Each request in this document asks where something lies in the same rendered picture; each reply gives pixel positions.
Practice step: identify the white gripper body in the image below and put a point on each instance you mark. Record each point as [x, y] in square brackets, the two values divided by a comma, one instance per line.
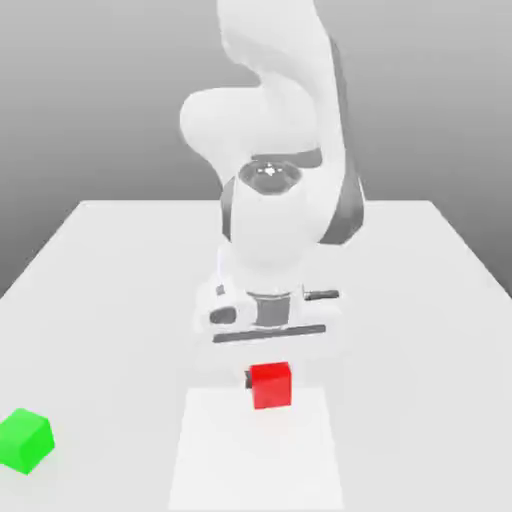
[268, 333]

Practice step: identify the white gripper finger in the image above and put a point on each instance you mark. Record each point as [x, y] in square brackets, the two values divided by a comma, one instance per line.
[247, 380]

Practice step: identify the small red cube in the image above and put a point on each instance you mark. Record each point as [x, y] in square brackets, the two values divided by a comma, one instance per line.
[272, 384]

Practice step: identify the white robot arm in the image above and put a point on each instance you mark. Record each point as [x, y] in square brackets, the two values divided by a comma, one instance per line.
[276, 224]

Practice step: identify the small green cube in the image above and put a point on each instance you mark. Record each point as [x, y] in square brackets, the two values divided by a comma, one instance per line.
[24, 440]

